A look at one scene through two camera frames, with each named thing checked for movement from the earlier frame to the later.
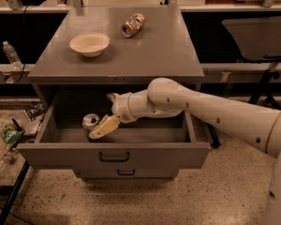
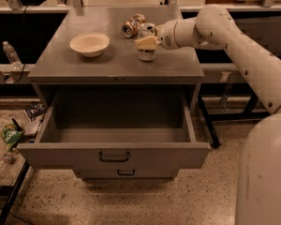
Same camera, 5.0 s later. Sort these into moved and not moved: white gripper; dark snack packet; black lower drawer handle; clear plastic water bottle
Moved: white gripper
Not moved: clear plastic water bottle; black lower drawer handle; dark snack packet
